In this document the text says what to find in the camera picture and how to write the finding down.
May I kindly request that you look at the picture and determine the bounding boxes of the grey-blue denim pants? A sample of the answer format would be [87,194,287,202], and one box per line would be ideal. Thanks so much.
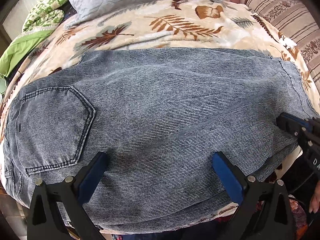
[1,48,318,233]

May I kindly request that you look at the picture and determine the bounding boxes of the person's right hand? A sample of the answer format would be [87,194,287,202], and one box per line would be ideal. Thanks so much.
[309,181,320,213]

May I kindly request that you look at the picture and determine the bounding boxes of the striped floral cushion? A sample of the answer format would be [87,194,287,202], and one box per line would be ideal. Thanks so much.
[245,0,319,87]

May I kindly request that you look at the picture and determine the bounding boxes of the leaf-print beige bed blanket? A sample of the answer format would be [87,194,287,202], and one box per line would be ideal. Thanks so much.
[1,0,319,120]

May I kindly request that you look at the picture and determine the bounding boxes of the green patterned folded quilt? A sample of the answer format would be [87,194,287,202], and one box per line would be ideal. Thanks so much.
[1,0,68,77]

